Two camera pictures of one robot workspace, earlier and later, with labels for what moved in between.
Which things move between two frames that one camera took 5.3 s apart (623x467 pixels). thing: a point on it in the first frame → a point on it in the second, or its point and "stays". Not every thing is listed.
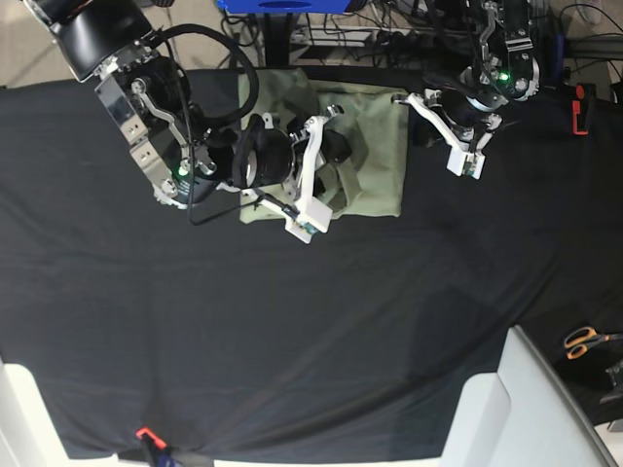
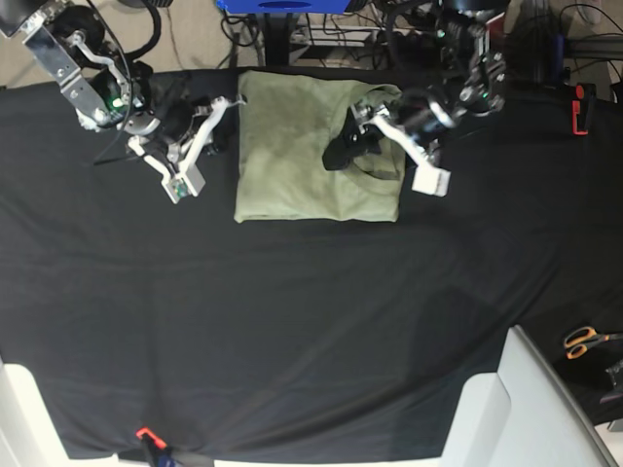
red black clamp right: x=582 y=108 stays
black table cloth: x=197 y=333 stays
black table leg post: x=277 y=35 stays
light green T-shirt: x=366 y=184 stays
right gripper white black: x=465 y=125 → x=417 y=119
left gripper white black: x=281 y=169 → x=174 y=146
